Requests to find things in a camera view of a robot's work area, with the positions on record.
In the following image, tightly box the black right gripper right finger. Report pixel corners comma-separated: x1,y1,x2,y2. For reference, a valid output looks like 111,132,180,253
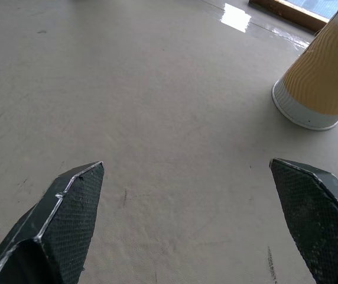
268,157,338,284

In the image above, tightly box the yellow ribbed paper cup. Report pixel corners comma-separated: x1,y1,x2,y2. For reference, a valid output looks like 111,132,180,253
271,4,338,131

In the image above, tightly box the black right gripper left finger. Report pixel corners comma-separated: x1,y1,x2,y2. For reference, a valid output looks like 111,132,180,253
0,160,105,284

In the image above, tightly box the brown wooden frame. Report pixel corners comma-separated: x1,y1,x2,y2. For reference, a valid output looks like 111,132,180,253
248,0,330,31

